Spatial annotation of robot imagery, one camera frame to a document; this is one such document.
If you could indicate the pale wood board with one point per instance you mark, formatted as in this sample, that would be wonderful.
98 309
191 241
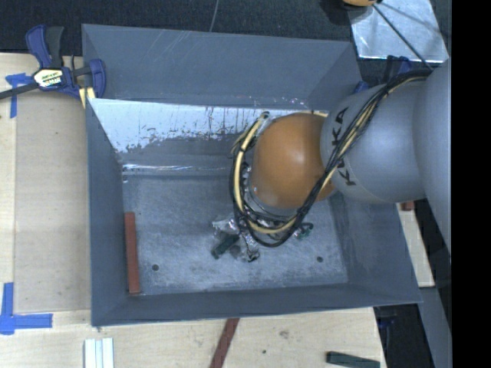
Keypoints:
50 205

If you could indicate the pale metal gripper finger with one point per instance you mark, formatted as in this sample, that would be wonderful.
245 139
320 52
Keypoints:
251 248
224 225

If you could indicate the red-brown flat block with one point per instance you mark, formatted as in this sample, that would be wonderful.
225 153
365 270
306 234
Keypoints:
225 341
132 253
407 206

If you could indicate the grey metal bin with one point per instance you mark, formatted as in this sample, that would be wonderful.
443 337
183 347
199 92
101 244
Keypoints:
184 63

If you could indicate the dark green block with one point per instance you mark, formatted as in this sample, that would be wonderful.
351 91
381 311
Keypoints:
224 245

